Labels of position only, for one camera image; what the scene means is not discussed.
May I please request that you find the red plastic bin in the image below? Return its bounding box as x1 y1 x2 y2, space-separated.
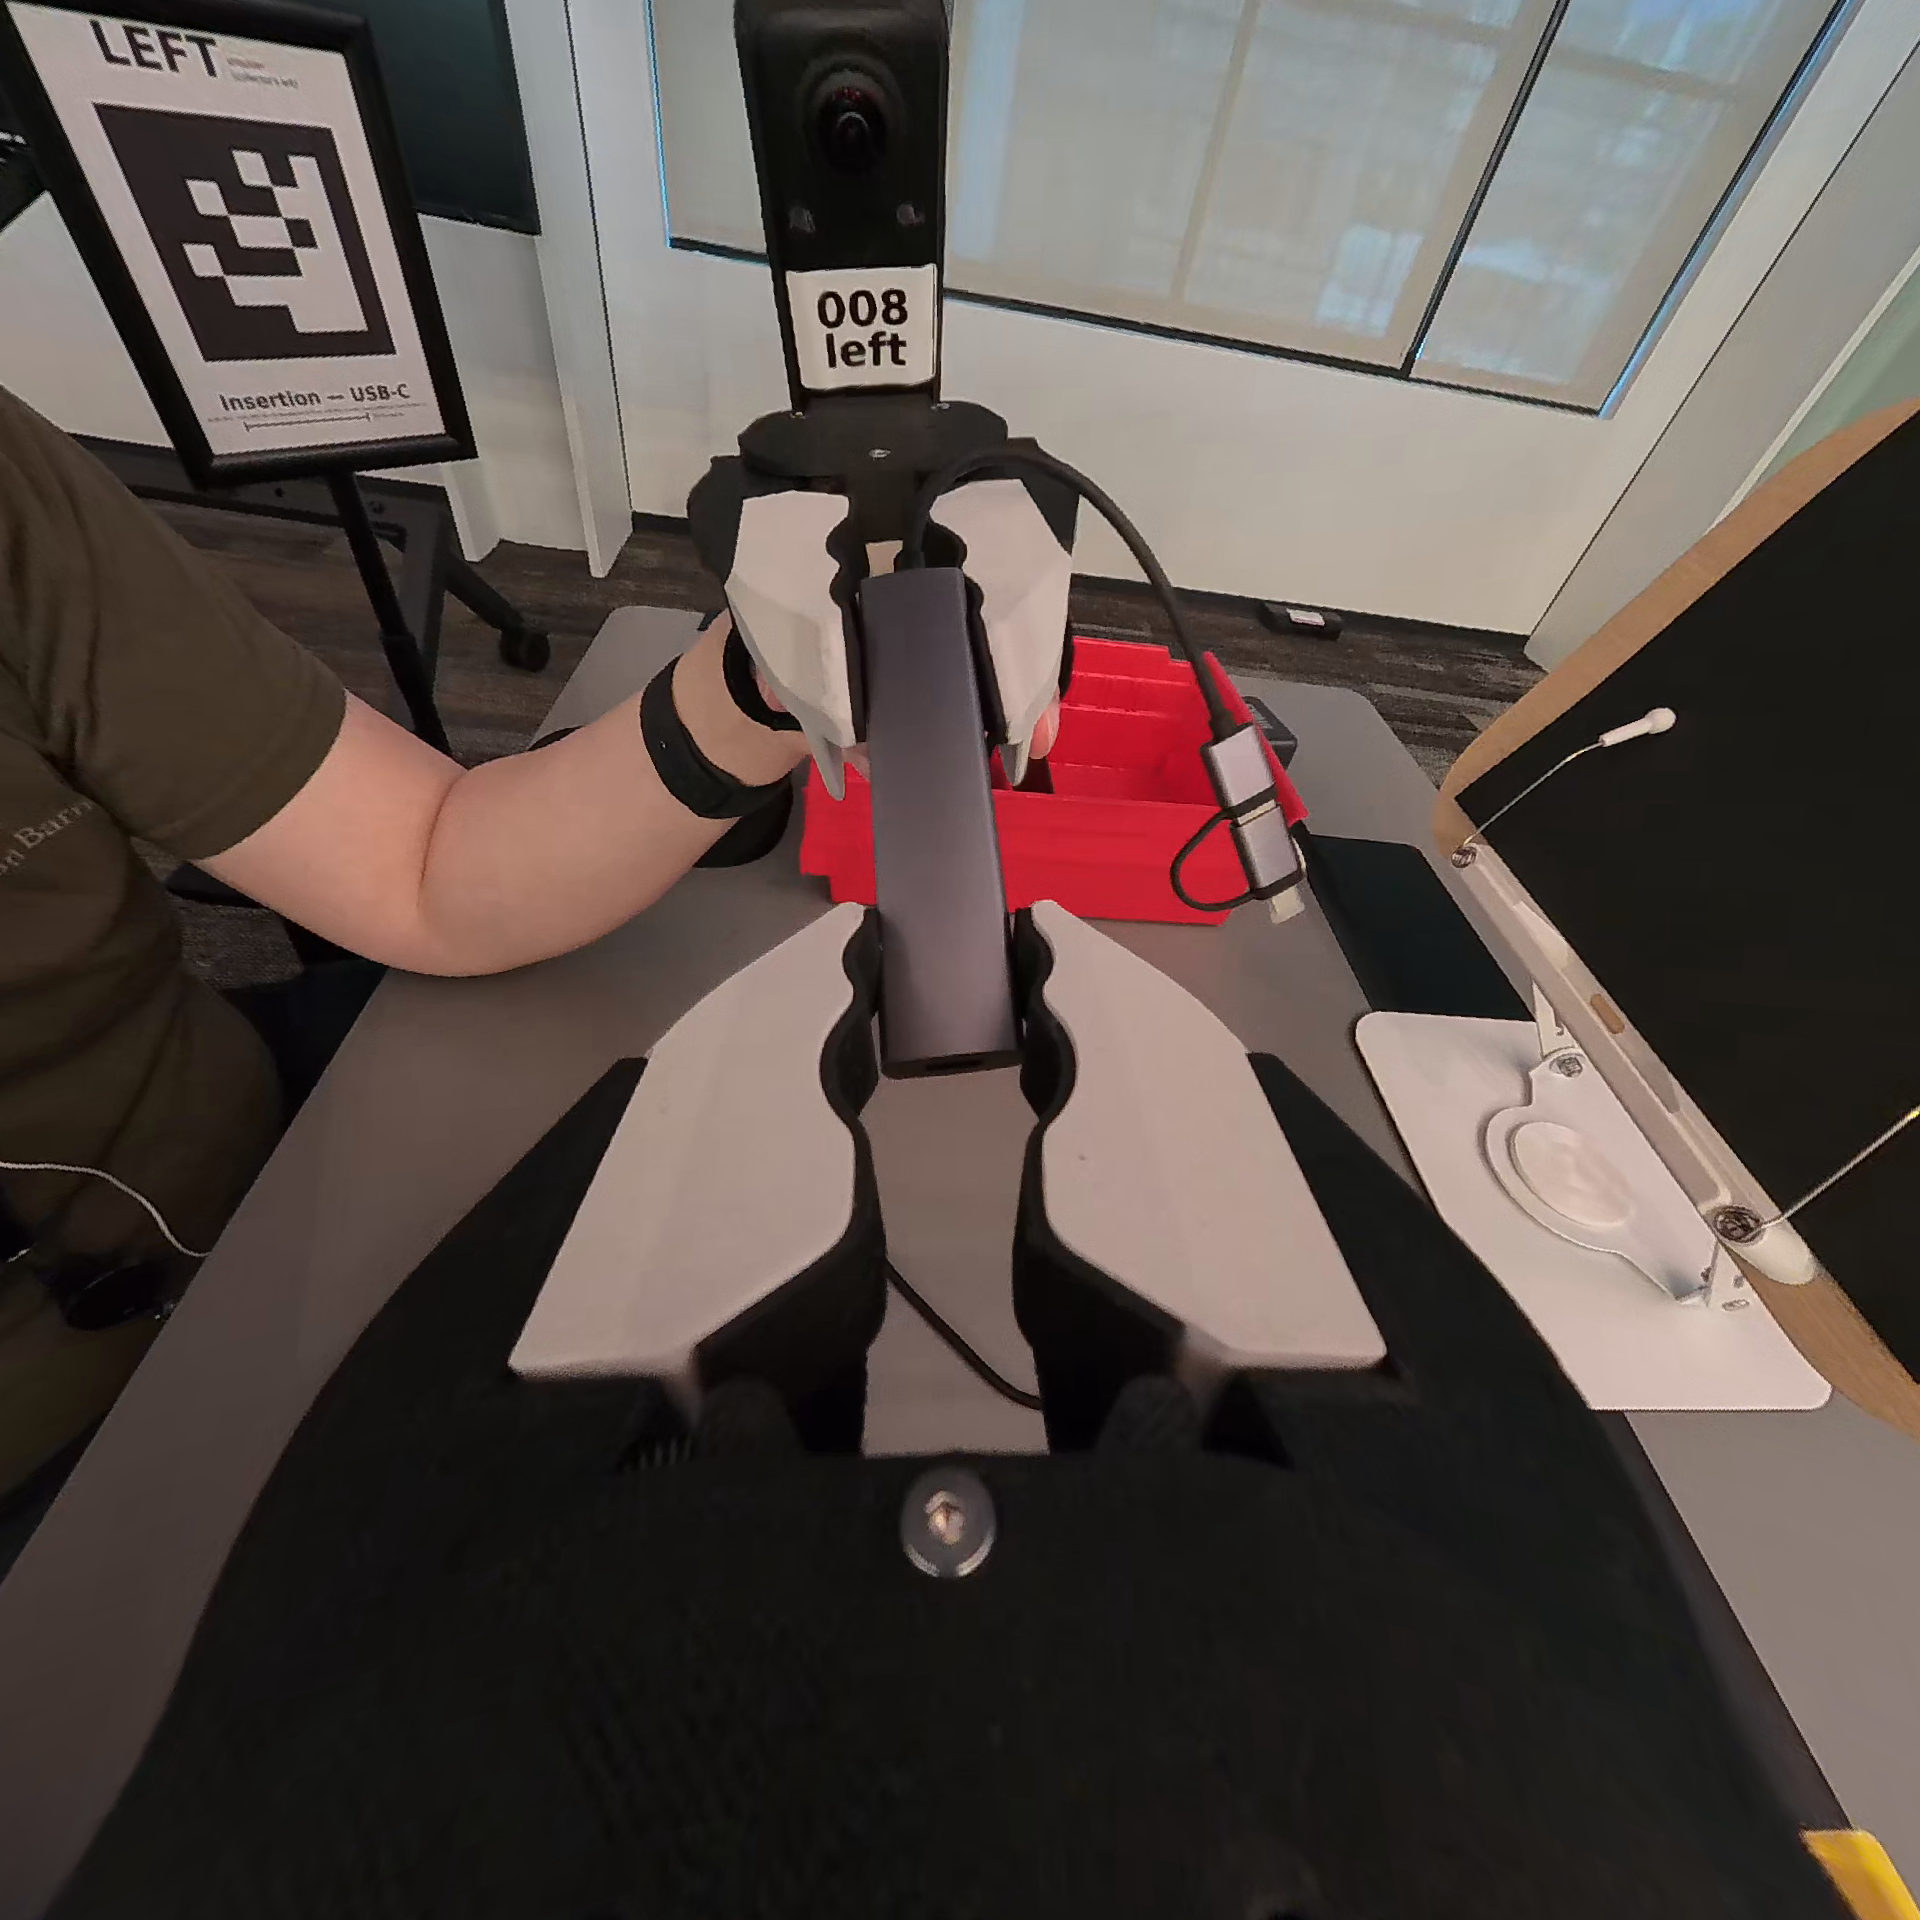
798 634 1276 925

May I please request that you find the thin white wire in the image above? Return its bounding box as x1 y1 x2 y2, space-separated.
0 1151 214 1257

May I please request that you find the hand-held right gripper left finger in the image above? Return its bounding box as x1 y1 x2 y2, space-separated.
508 900 884 1382

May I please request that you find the dark wall panel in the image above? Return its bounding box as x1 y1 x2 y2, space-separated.
366 0 543 236

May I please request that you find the dark flat device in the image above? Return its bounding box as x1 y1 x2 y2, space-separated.
1302 829 1530 1023

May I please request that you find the black usb cable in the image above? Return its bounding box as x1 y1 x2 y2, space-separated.
883 1257 1047 1417

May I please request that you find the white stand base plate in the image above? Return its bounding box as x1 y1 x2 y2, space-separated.
1355 1007 1834 1417

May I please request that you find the black round clip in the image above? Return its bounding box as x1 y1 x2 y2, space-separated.
50 1257 168 1335

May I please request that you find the white stand bracket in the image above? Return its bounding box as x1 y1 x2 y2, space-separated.
1440 832 1819 1293

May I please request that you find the large gridded window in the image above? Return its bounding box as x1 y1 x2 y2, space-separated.
650 0 1857 417

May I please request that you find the black hub cable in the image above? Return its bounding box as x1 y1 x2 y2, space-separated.
900 450 1314 925

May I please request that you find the black framed marker sign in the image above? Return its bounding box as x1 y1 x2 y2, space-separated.
0 0 480 491

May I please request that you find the yellow plastic bin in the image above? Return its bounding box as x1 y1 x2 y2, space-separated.
1798 1824 1885 1920

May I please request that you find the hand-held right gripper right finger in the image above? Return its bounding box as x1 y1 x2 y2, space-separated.
1013 900 1394 1371

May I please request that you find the person's left hand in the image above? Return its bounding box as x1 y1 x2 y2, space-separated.
674 643 821 784

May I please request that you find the black panel wooden board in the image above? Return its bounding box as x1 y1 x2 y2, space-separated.
1434 401 1920 1443

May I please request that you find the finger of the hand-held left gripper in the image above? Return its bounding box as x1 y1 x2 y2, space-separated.
723 492 871 809
958 477 1077 791

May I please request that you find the white tipped thin cable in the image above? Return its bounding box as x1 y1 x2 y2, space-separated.
1720 1102 1920 1249
1452 705 1680 874

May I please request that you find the grey usb hub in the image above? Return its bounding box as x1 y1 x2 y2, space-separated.
856 571 1028 1080

